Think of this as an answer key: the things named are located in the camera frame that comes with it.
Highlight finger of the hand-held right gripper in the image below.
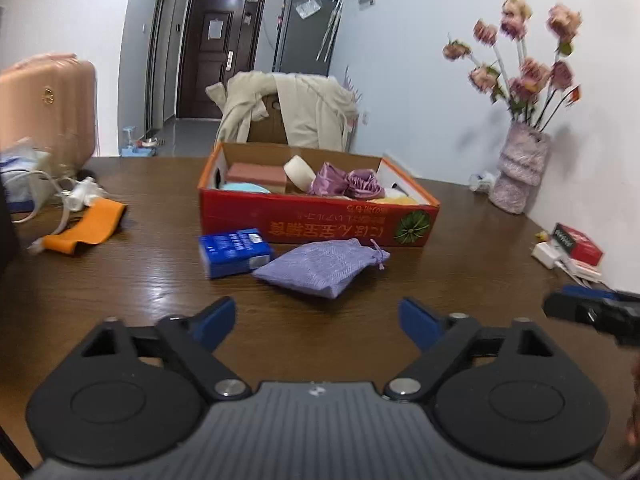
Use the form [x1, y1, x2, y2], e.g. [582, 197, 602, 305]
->
[543, 285, 640, 346]

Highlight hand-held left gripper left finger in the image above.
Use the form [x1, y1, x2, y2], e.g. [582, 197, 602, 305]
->
[80, 296, 252, 402]

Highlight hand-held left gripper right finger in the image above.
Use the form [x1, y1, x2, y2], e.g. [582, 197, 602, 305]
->
[382, 297, 556, 403]

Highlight purple drawstring pouch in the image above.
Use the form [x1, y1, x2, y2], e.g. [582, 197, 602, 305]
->
[251, 238, 391, 300]

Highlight yellow and white plush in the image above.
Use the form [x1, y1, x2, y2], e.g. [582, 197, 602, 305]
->
[382, 187, 419, 206]

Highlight light blue plush toy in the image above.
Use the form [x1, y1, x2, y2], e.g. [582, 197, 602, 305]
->
[219, 182, 271, 195]

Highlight red cardboard box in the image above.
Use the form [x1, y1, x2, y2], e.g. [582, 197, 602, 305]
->
[197, 141, 441, 248]

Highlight purple satin cloth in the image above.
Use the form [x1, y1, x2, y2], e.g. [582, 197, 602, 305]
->
[308, 161, 386, 200]

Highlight white flat box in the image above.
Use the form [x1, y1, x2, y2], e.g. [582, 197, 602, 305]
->
[569, 259, 604, 281]

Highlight white charger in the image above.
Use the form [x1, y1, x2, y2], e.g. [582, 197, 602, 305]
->
[531, 241, 569, 269]

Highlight red flat box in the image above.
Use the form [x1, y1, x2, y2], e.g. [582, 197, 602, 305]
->
[552, 222, 605, 266]

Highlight blue tissue packet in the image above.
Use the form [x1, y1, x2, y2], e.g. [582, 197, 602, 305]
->
[198, 228, 275, 280]

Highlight pink textured vase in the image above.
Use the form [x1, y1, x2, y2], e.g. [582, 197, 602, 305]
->
[488, 122, 551, 215]

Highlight small white object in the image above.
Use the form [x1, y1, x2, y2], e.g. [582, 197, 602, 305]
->
[468, 171, 496, 194]

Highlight orange band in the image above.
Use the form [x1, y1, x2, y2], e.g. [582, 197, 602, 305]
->
[42, 197, 127, 253]

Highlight white tape roll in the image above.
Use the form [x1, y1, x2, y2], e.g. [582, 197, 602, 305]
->
[283, 154, 317, 193]

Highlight white power adapter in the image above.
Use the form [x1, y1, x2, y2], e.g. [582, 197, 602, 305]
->
[64, 177, 109, 211]

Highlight brown cardboard carton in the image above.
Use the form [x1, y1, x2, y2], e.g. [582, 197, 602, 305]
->
[248, 92, 291, 145]

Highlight beige coat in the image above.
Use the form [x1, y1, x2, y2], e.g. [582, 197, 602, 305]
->
[205, 70, 360, 152]

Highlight dried pink flowers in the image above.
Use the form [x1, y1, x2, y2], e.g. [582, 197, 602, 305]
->
[442, 0, 584, 131]

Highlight dark brown door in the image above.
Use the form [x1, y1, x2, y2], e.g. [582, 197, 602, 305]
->
[177, 0, 266, 121]

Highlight pink suitcase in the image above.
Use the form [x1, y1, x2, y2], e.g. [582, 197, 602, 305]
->
[0, 53, 97, 171]

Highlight grey refrigerator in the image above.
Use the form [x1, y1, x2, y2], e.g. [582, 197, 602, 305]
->
[272, 0, 344, 79]

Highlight white umbrella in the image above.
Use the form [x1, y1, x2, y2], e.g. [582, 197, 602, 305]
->
[316, 0, 343, 64]

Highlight white adapter cable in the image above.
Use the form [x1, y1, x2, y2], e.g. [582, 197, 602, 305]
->
[0, 169, 97, 252]

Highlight black strap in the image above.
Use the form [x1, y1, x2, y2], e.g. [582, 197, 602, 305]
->
[0, 425, 32, 479]

